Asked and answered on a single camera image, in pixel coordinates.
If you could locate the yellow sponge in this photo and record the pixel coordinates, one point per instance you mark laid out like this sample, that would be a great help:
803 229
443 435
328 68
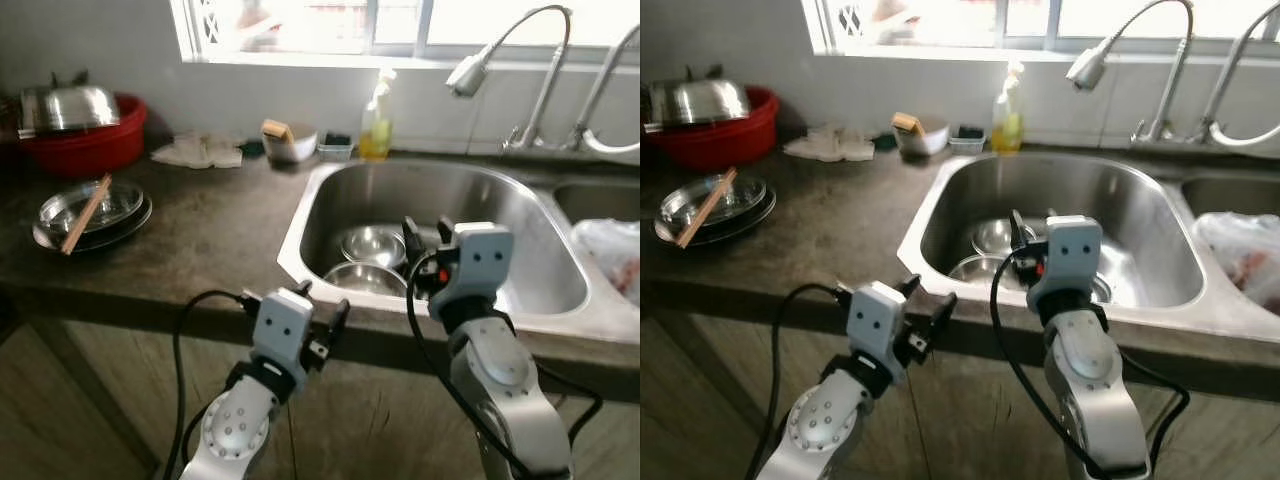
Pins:
906 122
275 129

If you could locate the small steel bowl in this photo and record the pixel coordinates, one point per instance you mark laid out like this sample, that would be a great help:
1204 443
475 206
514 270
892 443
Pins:
372 245
992 237

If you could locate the stainless steel double sink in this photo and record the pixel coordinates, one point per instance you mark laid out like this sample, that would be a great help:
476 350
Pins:
450 190
1050 180

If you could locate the plain chrome gooseneck faucet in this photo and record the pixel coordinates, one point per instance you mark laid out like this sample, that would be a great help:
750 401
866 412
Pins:
1222 85
598 90

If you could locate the red plastic basin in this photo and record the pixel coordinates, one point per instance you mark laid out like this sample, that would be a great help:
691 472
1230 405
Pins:
720 145
90 152

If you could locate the wooden chopstick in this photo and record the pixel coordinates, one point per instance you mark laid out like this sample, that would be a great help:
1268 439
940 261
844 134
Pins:
706 208
85 215

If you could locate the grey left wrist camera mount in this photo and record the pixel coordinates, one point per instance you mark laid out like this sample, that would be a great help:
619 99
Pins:
875 320
280 325

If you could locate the white window frame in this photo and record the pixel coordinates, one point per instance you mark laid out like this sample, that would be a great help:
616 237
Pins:
400 48
1030 42

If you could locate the clear plastic bag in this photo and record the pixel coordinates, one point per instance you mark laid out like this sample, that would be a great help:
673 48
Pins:
1240 255
610 255

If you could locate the green scouring pad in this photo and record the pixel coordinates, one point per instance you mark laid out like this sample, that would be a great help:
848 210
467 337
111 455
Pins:
252 149
884 142

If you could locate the white crumpled cloth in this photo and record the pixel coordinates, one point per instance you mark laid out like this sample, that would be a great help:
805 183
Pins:
195 150
828 145

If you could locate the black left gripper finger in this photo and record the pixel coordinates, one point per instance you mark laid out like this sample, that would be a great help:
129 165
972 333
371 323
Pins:
302 288
944 314
340 318
909 285

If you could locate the yellow dish soap bottle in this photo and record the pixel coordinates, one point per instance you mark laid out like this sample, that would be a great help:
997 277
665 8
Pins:
376 135
1007 128

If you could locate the large steel bowl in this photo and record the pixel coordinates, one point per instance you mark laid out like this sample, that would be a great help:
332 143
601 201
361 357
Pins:
362 280
980 270

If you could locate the white bowl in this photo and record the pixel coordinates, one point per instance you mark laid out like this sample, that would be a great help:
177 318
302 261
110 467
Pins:
930 140
295 148

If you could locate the wooden counter cabinet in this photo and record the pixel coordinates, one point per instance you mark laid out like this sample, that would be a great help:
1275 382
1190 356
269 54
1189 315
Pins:
380 420
960 420

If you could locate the gooseneck faucet with spray head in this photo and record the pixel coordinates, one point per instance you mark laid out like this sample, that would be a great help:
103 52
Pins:
467 75
1087 68

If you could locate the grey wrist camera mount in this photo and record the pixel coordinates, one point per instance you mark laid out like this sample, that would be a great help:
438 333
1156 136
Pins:
875 320
280 325
478 262
1070 255

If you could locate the large steel plate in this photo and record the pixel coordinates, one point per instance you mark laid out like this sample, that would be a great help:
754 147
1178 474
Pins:
750 222
125 230

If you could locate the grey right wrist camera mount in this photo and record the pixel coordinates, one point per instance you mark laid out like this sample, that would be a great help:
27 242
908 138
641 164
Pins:
1070 255
478 262

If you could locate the small clear plastic container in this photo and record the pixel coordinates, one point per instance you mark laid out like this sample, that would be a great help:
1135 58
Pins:
967 142
337 148

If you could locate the stainless steel pot lid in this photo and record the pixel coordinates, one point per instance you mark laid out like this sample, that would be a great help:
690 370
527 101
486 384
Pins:
697 102
68 108

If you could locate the small steel plate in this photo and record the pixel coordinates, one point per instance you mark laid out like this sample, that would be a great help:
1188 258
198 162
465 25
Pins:
745 195
115 205

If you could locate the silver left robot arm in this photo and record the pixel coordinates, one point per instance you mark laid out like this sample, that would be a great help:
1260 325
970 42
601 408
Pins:
235 425
820 430

